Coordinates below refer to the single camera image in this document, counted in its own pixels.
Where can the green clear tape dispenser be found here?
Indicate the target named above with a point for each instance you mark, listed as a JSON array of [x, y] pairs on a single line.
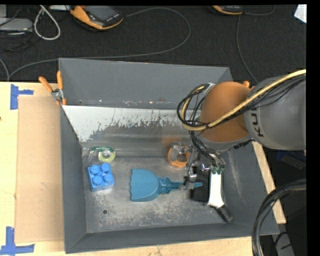
[[106, 155]]

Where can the brown cardboard board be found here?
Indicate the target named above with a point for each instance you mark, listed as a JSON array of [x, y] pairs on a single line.
[[37, 170]]

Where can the blue toy brick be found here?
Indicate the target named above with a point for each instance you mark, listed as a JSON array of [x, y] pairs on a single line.
[[101, 178]]

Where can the grey metal bin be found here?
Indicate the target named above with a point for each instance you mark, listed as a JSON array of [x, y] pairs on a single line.
[[155, 212]]

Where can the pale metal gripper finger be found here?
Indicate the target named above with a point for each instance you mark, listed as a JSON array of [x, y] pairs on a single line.
[[191, 186], [190, 178]]

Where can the blue plastic dustpan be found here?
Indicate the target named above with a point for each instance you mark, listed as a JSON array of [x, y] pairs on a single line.
[[145, 185]]

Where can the orange clear tape dispenser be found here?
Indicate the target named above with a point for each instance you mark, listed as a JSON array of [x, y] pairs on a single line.
[[175, 160]]

